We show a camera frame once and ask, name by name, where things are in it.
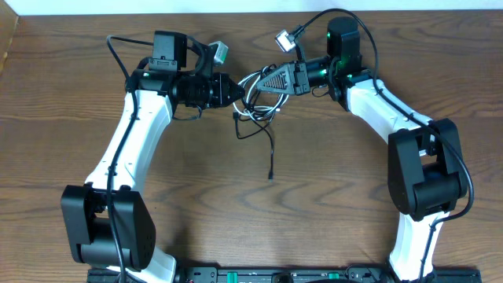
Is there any white usb cable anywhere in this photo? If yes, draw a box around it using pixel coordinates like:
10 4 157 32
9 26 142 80
232 68 290 122

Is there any black usb cable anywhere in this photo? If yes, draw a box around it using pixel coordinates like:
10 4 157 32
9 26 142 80
232 64 284 182

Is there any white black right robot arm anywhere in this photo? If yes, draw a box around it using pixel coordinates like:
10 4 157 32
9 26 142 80
256 10 474 282

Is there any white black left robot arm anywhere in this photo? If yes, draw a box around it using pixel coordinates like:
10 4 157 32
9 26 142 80
61 31 244 282

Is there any cardboard panel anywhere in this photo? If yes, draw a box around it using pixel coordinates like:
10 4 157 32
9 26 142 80
0 0 19 72

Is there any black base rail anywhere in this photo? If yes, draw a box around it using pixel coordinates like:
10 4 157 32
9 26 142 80
86 265 483 283

